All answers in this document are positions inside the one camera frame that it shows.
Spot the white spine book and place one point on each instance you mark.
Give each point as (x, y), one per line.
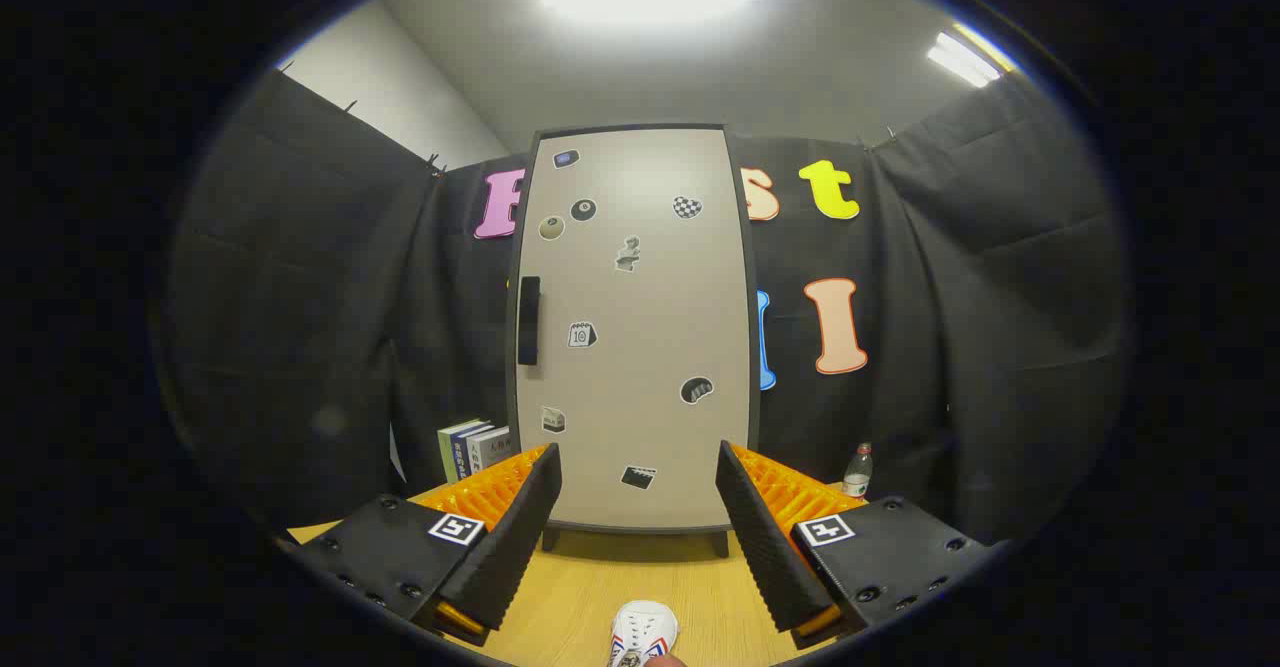
(492, 447)

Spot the clear plastic bottle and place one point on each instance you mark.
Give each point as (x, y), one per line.
(857, 474)

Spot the black backdrop cloth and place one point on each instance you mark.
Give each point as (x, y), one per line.
(300, 297)

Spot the grey shoe cabinet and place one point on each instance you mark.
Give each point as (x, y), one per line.
(721, 544)

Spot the narrow ceiling light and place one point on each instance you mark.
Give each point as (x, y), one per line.
(962, 59)

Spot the green spine book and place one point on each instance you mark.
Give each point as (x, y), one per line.
(446, 449)

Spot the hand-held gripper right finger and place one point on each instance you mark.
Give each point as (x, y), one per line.
(760, 537)

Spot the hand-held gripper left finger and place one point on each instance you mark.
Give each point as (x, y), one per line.
(520, 527)

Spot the blue spine book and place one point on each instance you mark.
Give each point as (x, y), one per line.
(462, 453)

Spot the white canvas shoe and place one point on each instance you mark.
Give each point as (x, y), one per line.
(642, 629)

